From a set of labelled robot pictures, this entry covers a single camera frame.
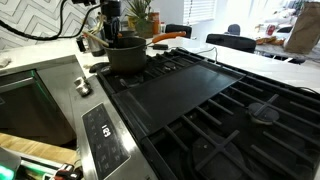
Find red can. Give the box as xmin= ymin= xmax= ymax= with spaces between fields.
xmin=265 ymin=24 xmax=277 ymax=36

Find blue office chair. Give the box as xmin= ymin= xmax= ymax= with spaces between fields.
xmin=223 ymin=23 xmax=242 ymax=37

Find stainless range front panel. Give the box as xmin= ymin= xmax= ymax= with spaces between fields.
xmin=68 ymin=74 xmax=160 ymax=180

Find wooden spatula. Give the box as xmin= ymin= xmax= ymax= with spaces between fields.
xmin=93 ymin=13 xmax=105 ymax=34

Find black touch control panel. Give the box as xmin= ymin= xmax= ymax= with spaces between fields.
xmin=81 ymin=102 xmax=131 ymax=180

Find crumpled white cloth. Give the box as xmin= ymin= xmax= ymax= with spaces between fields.
xmin=0 ymin=56 xmax=13 ymax=70

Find black bottle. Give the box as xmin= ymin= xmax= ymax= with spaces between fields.
xmin=75 ymin=34 xmax=87 ymax=53

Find black oval spoon rest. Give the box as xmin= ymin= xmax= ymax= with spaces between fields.
xmin=88 ymin=61 xmax=110 ymax=74

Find orange bottle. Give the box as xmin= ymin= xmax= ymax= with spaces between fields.
xmin=148 ymin=11 xmax=161 ymax=35

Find dark pot with orange handle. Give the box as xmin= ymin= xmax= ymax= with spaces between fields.
xmin=104 ymin=30 xmax=188 ymax=75

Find green lit device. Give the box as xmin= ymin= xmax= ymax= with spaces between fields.
xmin=0 ymin=146 xmax=23 ymax=180

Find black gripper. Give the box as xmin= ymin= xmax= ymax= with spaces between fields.
xmin=100 ymin=0 xmax=122 ymax=48

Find wooden cooking stick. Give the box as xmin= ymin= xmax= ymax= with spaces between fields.
xmin=82 ymin=30 xmax=110 ymax=48

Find small round burner cap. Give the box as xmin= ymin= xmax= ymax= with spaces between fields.
xmin=247 ymin=101 xmax=281 ymax=126

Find silver stove knob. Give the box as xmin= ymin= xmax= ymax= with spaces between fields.
xmin=73 ymin=76 xmax=93 ymax=98

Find large round burner cap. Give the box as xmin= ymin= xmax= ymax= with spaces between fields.
xmin=191 ymin=134 xmax=248 ymax=180

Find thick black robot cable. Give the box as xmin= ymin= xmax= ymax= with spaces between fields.
xmin=0 ymin=0 xmax=103 ymax=42

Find small black flat device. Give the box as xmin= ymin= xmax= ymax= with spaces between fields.
xmin=152 ymin=43 xmax=170 ymax=51

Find metal utensil holder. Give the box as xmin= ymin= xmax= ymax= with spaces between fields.
xmin=87 ymin=29 xmax=107 ymax=58

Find black gas cooktop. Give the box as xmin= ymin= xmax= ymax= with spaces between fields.
xmin=96 ymin=47 xmax=320 ymax=180

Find potted green plant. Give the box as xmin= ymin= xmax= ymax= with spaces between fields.
xmin=125 ymin=0 xmax=155 ymax=39

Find white window blinds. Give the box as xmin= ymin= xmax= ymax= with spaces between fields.
xmin=183 ymin=0 xmax=218 ymax=26

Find brown paper bag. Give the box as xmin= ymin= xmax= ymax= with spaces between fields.
xmin=283 ymin=1 xmax=320 ymax=55

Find black flat griddle plate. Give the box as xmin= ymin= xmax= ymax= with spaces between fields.
xmin=111 ymin=63 xmax=246 ymax=141

